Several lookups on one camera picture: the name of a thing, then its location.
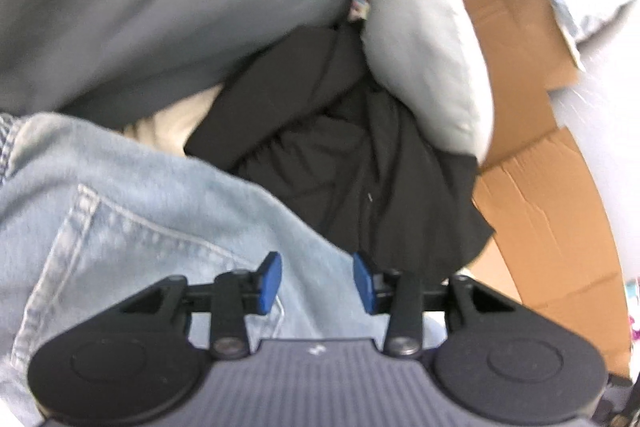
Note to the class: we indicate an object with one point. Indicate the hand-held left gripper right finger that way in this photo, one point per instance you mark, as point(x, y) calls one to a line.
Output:
point(365, 282)

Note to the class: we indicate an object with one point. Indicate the cream bear print blanket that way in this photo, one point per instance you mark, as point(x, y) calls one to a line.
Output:
point(170, 127)

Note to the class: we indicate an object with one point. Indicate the light blue denim pants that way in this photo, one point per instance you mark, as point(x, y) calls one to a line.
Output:
point(125, 217)

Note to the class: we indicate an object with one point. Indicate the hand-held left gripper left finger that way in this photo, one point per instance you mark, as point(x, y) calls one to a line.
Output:
point(270, 279)

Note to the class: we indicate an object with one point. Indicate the flattened cardboard box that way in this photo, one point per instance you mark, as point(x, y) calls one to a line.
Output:
point(540, 232)

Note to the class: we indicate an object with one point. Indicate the light grey-green garment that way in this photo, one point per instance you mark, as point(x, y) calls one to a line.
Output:
point(425, 72)

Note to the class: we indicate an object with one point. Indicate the dark grey garment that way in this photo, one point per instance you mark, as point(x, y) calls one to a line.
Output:
point(150, 7)

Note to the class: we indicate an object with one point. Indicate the floral printed cloth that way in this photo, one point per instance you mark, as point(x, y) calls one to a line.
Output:
point(359, 7)

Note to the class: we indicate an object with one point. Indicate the black garment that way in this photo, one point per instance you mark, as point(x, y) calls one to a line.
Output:
point(325, 167)

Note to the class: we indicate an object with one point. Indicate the grey wrapped mattress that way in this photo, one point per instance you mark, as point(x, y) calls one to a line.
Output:
point(600, 132)

